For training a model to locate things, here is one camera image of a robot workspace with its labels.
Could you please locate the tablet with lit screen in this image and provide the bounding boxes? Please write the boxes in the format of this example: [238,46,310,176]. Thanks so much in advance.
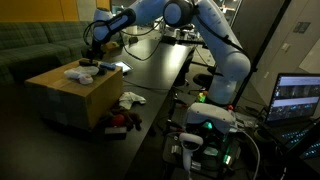
[111,59,134,74]

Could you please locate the white cable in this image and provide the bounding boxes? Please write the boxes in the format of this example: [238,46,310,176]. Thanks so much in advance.
[233,128,262,180]

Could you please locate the plaid sofa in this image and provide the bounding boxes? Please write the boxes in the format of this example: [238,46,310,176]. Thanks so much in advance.
[0,21,93,84]

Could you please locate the laptop with lit screen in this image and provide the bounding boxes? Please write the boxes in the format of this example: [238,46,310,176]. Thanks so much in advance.
[264,72,320,161]

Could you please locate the black office chair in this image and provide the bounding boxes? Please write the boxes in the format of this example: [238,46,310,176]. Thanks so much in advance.
[188,64,218,96]

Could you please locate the black robot cable silver connector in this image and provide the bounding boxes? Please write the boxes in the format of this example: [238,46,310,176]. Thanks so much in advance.
[82,18,166,62]

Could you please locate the white VR headset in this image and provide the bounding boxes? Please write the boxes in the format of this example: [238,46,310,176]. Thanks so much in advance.
[184,102,238,134]

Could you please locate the large cardboard box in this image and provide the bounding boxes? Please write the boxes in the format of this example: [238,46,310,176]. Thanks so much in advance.
[24,58,124,132]

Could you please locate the white towel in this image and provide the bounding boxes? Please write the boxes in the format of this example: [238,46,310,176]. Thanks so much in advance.
[118,91,147,110]

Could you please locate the brown plush toy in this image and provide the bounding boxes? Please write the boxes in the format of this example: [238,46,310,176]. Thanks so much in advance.
[99,106,144,132]

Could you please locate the black stand pole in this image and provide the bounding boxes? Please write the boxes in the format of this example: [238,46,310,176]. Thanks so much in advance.
[233,0,292,108]

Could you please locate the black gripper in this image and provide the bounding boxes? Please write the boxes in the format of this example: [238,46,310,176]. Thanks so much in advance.
[89,40,102,63]

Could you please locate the blue cloth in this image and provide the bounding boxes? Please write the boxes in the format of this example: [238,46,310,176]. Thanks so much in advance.
[99,61,117,71]

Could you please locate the small white pink roll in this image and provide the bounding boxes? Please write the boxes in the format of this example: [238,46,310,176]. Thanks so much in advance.
[78,74,95,86]

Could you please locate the white VR controller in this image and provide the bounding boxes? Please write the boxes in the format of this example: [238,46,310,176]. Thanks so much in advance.
[178,132,204,173]

